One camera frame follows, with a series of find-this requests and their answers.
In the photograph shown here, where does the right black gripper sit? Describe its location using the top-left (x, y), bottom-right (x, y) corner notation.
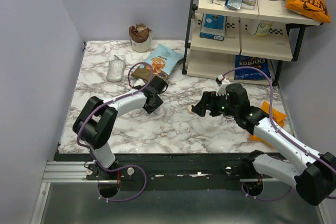
top-left (191, 90), bottom-right (238, 117)

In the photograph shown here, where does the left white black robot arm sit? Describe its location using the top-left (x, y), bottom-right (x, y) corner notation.
top-left (72, 76), bottom-right (168, 179)

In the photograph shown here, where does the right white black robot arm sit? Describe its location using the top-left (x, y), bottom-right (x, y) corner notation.
top-left (191, 83), bottom-right (335, 206)

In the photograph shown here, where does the light blue chip bag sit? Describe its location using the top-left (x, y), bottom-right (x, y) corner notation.
top-left (131, 44), bottom-right (184, 82)

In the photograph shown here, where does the silver glitter pouch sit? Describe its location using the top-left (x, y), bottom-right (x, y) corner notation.
top-left (106, 55), bottom-right (126, 82)

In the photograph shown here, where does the brown white paper cup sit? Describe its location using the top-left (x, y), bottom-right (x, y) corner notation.
top-left (129, 23), bottom-right (153, 52)

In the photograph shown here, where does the blue Doritos chip bag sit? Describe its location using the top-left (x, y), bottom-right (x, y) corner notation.
top-left (234, 55), bottom-right (271, 81)

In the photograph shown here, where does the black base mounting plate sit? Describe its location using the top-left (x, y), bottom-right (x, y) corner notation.
top-left (54, 153), bottom-right (269, 192)

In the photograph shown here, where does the orange snack bag on table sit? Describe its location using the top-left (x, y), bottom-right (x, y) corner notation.
top-left (250, 101), bottom-right (287, 148)

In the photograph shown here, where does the blue box on shelf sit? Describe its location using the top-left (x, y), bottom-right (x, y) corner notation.
top-left (199, 14), bottom-right (226, 41)

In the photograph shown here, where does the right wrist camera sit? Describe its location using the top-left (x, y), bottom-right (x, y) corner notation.
top-left (215, 74), bottom-right (230, 96)

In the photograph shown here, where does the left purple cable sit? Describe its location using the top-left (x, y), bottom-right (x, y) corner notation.
top-left (76, 62), bottom-right (154, 202)

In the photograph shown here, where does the purple cable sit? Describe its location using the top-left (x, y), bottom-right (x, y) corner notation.
top-left (76, 62), bottom-right (154, 202)
top-left (222, 67), bottom-right (336, 201)

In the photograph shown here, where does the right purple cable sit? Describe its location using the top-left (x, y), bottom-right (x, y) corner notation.
top-left (222, 67), bottom-right (336, 201)

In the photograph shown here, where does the black frame beige shelf rack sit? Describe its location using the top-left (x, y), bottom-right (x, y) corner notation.
top-left (182, 0), bottom-right (320, 86)

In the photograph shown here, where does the aluminium rail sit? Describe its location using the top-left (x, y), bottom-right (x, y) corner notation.
top-left (41, 160), bottom-right (95, 183)

